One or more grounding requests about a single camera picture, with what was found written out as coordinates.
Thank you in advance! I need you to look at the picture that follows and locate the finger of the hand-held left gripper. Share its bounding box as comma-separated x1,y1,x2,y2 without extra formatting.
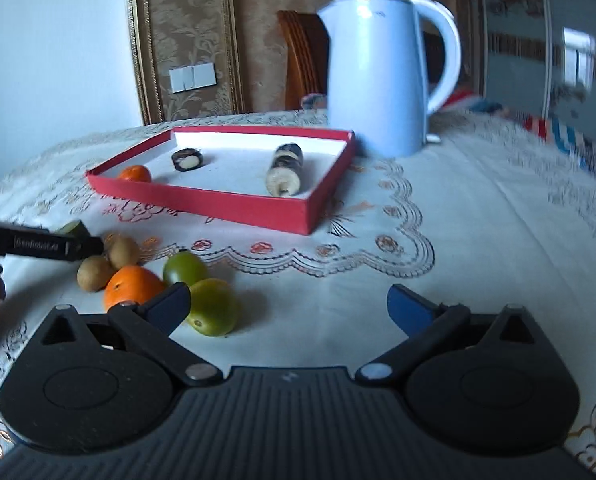
64,236,105,263

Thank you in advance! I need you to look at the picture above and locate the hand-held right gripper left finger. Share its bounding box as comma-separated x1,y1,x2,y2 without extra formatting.
37,282,223,387

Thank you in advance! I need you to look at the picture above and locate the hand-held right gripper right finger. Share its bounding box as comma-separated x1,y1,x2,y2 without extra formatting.
355,284,543,387

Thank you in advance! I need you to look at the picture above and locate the small dark green fruit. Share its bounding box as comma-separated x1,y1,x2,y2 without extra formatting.
55,220,91,238

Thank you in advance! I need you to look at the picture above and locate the small brown fruit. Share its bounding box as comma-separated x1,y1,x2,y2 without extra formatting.
77,255,114,293
103,234,141,268

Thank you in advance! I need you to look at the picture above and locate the green tangerine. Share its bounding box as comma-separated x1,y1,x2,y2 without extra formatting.
163,251,209,287
185,278,239,337

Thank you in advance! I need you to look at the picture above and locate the orange tangerine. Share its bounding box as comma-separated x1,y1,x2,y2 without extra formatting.
104,265,167,313
117,165,153,184

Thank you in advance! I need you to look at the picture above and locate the red cardboard tray box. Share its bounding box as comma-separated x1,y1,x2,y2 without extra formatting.
84,126,357,236

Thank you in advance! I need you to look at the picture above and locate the cream embroidered tablecloth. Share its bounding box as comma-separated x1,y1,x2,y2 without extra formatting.
0,107,596,471

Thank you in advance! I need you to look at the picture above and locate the white electric kettle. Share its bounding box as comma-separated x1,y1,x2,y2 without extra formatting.
315,0,462,158

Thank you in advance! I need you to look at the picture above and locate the colourful striped blanket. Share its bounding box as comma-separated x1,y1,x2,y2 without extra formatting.
445,87,596,166

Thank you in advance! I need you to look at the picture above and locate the brown wooden chair back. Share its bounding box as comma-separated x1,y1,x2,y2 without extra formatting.
277,10,331,111

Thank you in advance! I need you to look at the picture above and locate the glass sliding door wardrobe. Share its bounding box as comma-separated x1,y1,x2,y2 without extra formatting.
478,0,596,131

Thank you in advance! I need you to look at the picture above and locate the white wall switch panel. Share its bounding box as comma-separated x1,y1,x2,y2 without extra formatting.
169,62,217,94

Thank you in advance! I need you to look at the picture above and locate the golden wall panel frame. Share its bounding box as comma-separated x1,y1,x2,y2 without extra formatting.
125,0,243,126

